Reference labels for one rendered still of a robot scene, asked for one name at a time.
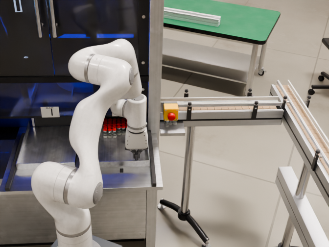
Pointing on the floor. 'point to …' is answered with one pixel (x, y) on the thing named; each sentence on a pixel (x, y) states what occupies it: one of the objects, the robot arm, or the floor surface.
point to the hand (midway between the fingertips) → (136, 156)
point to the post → (154, 102)
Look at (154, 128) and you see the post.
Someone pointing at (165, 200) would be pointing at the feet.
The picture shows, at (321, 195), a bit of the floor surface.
